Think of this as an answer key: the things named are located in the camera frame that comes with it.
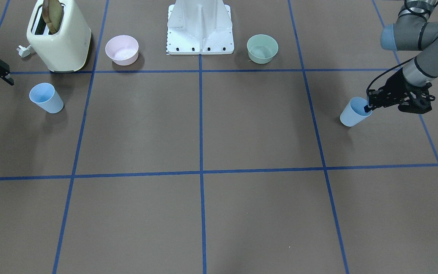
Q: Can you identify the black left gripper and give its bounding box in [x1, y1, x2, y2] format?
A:
[363, 70, 432, 113]

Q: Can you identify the light blue cup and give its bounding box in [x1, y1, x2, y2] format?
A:
[340, 97, 372, 127]
[29, 83, 64, 114]

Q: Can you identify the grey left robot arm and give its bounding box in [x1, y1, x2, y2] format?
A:
[364, 0, 438, 114]

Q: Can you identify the white toaster plug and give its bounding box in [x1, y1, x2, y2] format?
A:
[17, 45, 34, 58]

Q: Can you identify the cream toaster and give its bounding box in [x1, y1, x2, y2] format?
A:
[26, 0, 92, 73]

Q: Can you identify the toast slice in toaster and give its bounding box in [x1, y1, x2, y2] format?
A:
[42, 0, 64, 35]

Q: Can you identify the green bowl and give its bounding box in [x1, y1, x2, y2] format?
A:
[246, 34, 279, 64]

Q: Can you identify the pink bowl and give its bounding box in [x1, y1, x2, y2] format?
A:
[105, 35, 139, 66]

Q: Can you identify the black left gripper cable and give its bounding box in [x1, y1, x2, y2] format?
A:
[366, 57, 413, 100]

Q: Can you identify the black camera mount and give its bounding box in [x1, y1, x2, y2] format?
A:
[397, 90, 436, 114]

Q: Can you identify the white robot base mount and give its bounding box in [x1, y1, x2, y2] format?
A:
[166, 0, 235, 55]

